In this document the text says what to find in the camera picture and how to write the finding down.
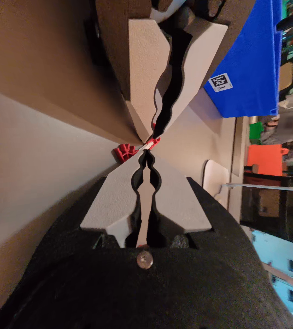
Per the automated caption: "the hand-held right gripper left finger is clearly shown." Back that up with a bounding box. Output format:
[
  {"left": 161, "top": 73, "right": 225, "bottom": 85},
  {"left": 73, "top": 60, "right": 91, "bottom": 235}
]
[{"left": 80, "top": 151, "right": 147, "bottom": 248}]

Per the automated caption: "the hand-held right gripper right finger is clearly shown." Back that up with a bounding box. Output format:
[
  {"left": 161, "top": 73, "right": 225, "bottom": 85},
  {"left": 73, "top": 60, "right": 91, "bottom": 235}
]
[{"left": 146, "top": 150, "right": 212, "bottom": 248}]

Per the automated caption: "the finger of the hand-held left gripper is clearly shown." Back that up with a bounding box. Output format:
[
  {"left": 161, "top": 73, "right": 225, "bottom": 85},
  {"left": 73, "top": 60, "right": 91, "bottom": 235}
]
[
  {"left": 125, "top": 19, "right": 173, "bottom": 144},
  {"left": 153, "top": 17, "right": 229, "bottom": 140}
]

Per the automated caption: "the red fan connector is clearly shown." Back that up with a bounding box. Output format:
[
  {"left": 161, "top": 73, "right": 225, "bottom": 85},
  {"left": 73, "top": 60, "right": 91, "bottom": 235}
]
[
  {"left": 113, "top": 143, "right": 140, "bottom": 163},
  {"left": 149, "top": 123, "right": 161, "bottom": 149}
]

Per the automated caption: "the blue plastic bin white tag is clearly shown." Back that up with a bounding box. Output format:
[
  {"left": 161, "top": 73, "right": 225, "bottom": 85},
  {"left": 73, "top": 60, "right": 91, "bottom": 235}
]
[{"left": 204, "top": 0, "right": 283, "bottom": 118}]

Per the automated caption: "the white document stand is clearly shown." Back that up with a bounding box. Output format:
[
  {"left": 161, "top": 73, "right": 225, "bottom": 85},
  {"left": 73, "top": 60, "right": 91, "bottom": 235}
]
[{"left": 202, "top": 159, "right": 293, "bottom": 203}]

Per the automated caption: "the green storage bin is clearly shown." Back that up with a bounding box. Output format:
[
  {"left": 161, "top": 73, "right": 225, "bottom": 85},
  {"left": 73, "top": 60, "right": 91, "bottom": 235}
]
[{"left": 249, "top": 122, "right": 263, "bottom": 140}]

